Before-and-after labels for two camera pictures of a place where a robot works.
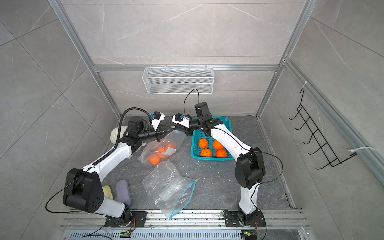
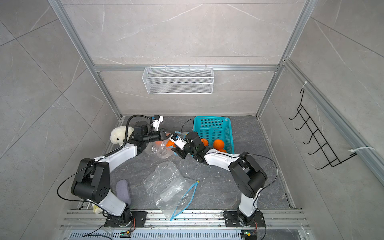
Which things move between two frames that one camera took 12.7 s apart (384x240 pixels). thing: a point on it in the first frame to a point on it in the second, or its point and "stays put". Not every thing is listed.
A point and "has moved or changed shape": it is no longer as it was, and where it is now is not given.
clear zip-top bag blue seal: x=171 y=192 stays put
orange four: x=217 y=145 stays put
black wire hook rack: x=328 y=151 stays put
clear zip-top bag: x=156 y=152 has moved or changed shape
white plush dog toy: x=114 y=133 stays put
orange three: x=203 y=143 stays put
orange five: x=160 y=151 to x=170 y=143
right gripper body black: x=196 y=125 to x=188 y=150
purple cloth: x=122 y=191 stays put
